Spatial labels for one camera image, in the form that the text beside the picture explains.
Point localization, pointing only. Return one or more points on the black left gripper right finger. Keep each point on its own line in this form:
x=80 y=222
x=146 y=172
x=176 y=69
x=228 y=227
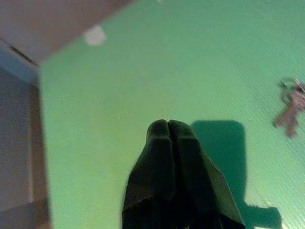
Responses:
x=195 y=181

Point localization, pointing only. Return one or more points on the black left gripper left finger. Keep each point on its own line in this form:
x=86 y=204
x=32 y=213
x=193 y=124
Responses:
x=152 y=171

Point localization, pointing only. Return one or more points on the small metal key bunch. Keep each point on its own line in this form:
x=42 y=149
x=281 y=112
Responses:
x=289 y=117

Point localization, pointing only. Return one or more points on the green corrugated plastic sheet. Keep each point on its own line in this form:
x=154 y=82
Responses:
x=166 y=71

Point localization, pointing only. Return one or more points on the white tape piece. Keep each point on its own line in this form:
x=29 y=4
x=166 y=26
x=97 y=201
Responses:
x=95 y=35

